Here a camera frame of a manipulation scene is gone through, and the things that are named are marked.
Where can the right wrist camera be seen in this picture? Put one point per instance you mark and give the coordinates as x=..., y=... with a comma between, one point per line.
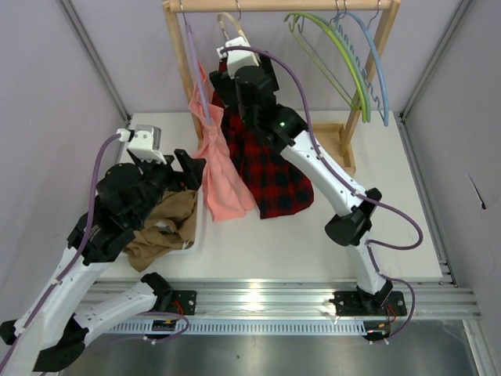
x=238, y=58

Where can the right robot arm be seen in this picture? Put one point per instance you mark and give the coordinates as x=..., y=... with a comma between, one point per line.
x=291, y=136

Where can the teal hanger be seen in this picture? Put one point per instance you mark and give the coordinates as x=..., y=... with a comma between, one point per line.
x=360, y=66

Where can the white laundry basket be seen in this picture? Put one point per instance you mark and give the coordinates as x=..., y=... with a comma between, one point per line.
x=197, y=231

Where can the pink skirt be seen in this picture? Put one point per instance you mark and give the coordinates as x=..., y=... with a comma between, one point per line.
x=225, y=194

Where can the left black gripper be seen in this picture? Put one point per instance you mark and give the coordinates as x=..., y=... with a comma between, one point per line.
x=172, y=169

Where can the green hanger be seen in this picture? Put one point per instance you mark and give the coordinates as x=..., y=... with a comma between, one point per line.
x=360, y=100

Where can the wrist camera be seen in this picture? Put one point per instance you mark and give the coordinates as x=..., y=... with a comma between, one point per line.
x=143, y=143
x=238, y=58

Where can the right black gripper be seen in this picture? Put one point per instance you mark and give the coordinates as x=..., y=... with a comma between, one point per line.
x=221, y=84

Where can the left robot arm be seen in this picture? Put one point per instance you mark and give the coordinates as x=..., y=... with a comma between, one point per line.
x=53, y=333

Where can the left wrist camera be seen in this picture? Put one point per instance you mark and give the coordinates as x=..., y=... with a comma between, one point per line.
x=143, y=143

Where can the red plaid skirt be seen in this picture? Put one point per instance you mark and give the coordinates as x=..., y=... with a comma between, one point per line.
x=278, y=187

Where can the tan garment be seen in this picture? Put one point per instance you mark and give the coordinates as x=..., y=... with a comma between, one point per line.
x=171, y=226

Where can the purple hanger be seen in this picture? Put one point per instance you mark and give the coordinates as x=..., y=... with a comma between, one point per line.
x=199, y=82

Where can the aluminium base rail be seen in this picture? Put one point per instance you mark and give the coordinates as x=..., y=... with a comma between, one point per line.
x=284, y=307

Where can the blue hanger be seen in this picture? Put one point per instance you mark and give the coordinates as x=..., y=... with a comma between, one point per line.
x=376, y=45

